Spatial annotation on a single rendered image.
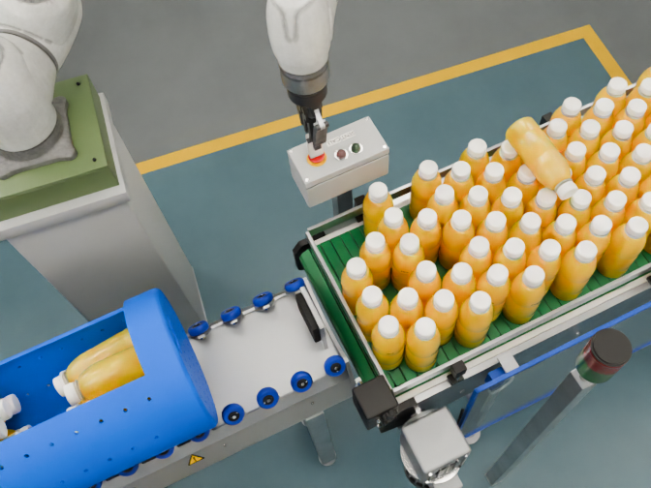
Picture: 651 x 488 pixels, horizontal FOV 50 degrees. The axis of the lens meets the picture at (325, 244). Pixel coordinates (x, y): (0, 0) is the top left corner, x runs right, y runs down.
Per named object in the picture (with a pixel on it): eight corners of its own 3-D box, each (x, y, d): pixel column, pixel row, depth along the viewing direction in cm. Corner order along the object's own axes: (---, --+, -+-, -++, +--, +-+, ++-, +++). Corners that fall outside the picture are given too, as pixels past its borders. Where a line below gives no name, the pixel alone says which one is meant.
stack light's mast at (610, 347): (560, 368, 124) (583, 337, 110) (589, 352, 125) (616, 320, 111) (580, 399, 121) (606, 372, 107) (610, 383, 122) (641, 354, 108)
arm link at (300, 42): (327, 82, 118) (340, 25, 124) (321, 13, 104) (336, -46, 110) (266, 76, 120) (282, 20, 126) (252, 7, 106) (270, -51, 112)
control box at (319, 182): (291, 175, 159) (286, 149, 150) (368, 141, 162) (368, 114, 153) (309, 208, 155) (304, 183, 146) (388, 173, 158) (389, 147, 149)
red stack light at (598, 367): (574, 348, 114) (581, 339, 111) (607, 331, 115) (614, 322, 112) (598, 381, 112) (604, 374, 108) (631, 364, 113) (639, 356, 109)
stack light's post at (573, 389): (484, 474, 221) (569, 371, 124) (495, 469, 222) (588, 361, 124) (491, 486, 219) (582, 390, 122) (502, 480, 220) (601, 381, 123)
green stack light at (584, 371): (568, 357, 119) (574, 348, 115) (599, 341, 120) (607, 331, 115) (589, 390, 116) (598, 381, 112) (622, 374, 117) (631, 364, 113)
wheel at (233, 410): (233, 424, 140) (235, 430, 138) (216, 414, 138) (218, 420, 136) (248, 408, 140) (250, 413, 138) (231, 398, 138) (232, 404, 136)
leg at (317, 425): (315, 452, 228) (295, 403, 172) (331, 444, 229) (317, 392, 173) (323, 469, 225) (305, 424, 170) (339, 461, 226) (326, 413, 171)
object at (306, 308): (298, 314, 151) (293, 290, 140) (309, 309, 151) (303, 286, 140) (318, 352, 147) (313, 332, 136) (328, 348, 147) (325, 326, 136)
